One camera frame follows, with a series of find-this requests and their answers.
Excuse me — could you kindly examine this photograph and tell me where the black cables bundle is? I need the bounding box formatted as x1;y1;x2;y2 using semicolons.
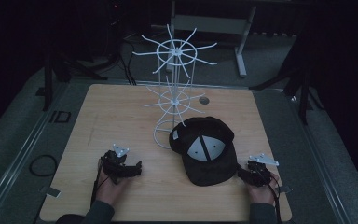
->
117;38;138;86

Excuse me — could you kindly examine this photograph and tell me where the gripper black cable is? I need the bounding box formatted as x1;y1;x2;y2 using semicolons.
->
89;157;104;207
260;169;283;224

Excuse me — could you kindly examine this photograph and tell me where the black baseball cap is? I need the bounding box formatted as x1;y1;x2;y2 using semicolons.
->
168;116;240;188

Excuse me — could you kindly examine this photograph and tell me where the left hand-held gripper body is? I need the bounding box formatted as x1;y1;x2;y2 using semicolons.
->
100;143;131;184

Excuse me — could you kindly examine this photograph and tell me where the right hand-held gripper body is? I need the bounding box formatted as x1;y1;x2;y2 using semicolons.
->
245;152;280;188

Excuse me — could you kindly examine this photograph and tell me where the person's left hand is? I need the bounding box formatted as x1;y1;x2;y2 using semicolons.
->
95;169;129;207

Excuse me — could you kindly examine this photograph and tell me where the black tripod stand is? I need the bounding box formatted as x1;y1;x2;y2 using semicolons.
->
41;50;109;112
249;59;325;126

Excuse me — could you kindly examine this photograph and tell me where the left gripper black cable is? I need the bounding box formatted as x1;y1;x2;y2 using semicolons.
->
89;157;104;207

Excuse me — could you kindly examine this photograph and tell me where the white wire display rack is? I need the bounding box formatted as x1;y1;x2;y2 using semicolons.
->
131;23;218;150

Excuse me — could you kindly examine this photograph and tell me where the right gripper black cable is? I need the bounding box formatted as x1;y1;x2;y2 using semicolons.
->
260;169;283;224

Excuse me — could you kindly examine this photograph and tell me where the person's right hand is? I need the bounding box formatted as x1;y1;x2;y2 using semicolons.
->
246;173;282;207

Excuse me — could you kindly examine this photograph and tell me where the grey metal desk frame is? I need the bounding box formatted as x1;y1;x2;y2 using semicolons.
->
167;0;259;78

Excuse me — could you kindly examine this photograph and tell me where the black cable loop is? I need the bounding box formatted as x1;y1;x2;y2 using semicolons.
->
28;154;59;178

